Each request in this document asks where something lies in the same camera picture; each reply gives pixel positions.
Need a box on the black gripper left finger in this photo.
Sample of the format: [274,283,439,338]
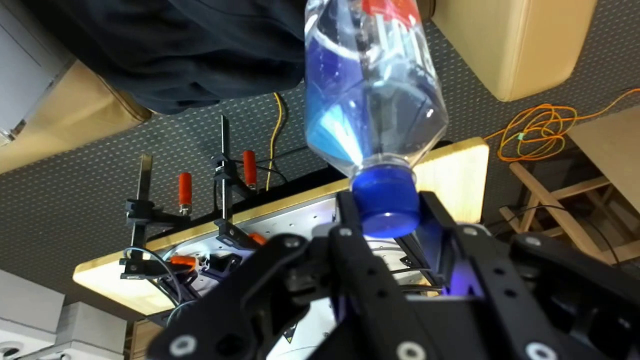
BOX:
[149,188,428,360]

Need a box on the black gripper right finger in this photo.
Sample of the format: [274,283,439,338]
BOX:
[417,190,640,360]

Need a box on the clear plastic bottle blue cap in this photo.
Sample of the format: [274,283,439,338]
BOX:
[303,0,450,239]

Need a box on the black cloth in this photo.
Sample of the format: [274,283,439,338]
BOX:
[27,0,317,118]

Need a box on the wooden frame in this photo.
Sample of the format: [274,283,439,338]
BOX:
[509,158,640,266]

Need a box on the orange cable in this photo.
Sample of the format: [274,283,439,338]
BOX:
[485,86,640,165]

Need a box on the orange handled bar clamp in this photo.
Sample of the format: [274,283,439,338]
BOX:
[125,154,197,267]
[211,116,260,249]

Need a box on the yellow cable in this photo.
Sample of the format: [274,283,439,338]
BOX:
[265,92,288,192]

